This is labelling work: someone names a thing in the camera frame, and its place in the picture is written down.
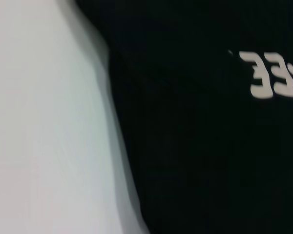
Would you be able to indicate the black shirt with white print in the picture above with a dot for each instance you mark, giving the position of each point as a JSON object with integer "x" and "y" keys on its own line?
{"x": 197, "y": 146}

